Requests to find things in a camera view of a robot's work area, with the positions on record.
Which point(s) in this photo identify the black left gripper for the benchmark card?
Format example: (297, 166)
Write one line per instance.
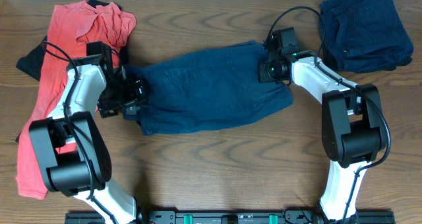
(130, 97)

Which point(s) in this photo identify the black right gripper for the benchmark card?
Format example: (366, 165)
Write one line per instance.
(263, 76)

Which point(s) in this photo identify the navy blue shorts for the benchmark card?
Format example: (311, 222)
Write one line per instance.
(212, 89)

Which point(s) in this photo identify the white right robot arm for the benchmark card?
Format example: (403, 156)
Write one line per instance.
(354, 129)

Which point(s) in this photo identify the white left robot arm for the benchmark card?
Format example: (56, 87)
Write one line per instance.
(70, 151)

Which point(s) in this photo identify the red t-shirt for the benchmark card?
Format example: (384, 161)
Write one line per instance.
(29, 179)

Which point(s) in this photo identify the black garment under shirt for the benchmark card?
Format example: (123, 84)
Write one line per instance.
(33, 62)

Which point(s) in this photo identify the folded navy garment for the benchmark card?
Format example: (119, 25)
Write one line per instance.
(364, 36)

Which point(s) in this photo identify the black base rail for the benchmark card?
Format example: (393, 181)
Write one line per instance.
(293, 215)

